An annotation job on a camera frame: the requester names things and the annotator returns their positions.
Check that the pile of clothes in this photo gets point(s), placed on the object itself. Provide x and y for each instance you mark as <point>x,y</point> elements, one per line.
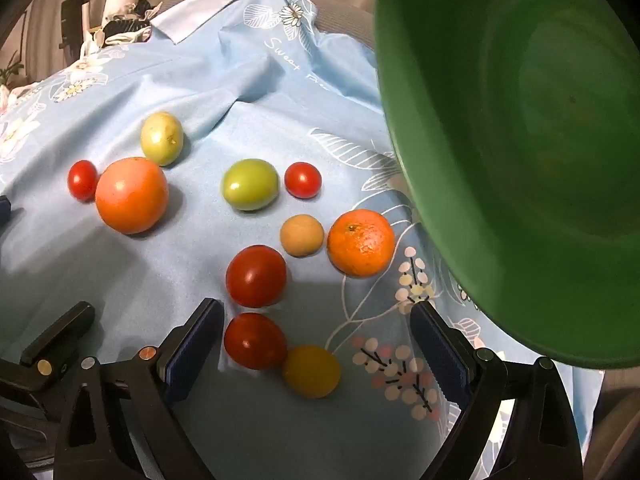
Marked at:
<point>122,27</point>

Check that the yellow-green jujube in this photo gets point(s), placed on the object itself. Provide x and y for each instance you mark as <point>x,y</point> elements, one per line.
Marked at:
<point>161,138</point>

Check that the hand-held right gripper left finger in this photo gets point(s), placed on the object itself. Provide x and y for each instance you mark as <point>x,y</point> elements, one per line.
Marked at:
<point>195,355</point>

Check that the green plastic bowl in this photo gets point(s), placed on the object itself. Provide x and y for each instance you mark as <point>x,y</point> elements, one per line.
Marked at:
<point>525,135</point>

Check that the green jujube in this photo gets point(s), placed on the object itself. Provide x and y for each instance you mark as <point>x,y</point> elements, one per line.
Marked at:
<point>250,184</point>

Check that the large orange tomato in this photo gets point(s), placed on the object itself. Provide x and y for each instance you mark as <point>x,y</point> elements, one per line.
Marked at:
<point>131,196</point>

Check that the orange mandarin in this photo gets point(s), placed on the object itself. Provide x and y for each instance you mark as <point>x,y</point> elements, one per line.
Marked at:
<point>361,243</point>

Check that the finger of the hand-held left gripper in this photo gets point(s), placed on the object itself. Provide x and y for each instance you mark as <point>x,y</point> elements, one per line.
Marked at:
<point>57,335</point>
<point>3,210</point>

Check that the tan round fruit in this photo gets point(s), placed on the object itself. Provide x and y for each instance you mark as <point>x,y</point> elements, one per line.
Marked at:
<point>301,236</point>

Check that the small red cherry tomato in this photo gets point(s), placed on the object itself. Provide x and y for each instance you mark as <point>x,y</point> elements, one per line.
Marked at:
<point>302,180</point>
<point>82,180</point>

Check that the black device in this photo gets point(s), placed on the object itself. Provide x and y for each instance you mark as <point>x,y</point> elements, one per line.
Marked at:
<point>75,15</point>

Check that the yellow tomato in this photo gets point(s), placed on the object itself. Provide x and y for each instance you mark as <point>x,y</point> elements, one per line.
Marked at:
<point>312,372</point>

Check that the blue floral blanket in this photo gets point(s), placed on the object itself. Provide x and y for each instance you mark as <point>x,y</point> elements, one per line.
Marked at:
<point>200,85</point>

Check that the white patterned cloth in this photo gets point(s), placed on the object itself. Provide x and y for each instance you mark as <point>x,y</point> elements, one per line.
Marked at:
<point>7,96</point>

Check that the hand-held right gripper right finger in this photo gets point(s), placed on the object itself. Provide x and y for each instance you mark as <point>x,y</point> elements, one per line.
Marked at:
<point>440,355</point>

